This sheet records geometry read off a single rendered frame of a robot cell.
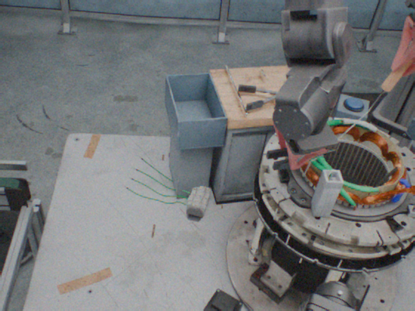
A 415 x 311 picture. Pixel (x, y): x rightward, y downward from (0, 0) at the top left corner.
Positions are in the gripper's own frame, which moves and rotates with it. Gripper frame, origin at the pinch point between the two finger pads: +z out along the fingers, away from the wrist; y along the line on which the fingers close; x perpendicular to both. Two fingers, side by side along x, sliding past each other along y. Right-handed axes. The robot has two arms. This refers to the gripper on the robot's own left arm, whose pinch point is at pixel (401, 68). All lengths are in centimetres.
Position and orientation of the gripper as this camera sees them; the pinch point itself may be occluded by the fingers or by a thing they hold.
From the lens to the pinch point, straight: 82.7
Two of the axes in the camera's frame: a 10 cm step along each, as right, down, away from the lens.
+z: -4.3, 6.8, 5.9
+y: 9.0, 3.6, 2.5
